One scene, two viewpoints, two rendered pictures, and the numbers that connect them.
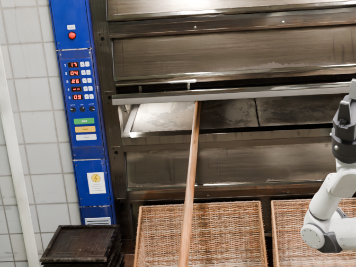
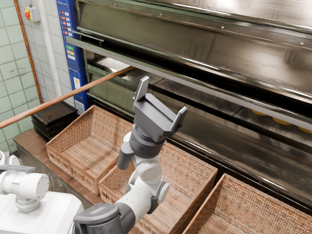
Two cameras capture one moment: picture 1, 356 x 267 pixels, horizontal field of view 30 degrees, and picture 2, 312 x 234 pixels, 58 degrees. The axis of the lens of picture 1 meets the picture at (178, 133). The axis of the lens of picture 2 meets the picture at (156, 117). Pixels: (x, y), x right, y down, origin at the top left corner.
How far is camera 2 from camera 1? 1.95 m
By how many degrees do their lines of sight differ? 33
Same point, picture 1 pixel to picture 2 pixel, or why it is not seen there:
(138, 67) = (89, 23)
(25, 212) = (57, 86)
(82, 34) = not seen: outside the picture
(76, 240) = (55, 108)
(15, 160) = (51, 58)
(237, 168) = not seen: hidden behind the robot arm
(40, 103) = (56, 31)
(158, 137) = (101, 70)
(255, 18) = (145, 7)
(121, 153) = (87, 72)
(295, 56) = (165, 43)
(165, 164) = (106, 87)
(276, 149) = not seen: hidden behind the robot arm
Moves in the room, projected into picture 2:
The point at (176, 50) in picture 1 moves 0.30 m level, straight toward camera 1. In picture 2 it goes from (107, 18) to (70, 29)
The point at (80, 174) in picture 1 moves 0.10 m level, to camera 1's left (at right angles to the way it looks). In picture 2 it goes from (71, 76) to (63, 73)
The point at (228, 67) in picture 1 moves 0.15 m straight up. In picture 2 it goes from (128, 38) to (127, 12)
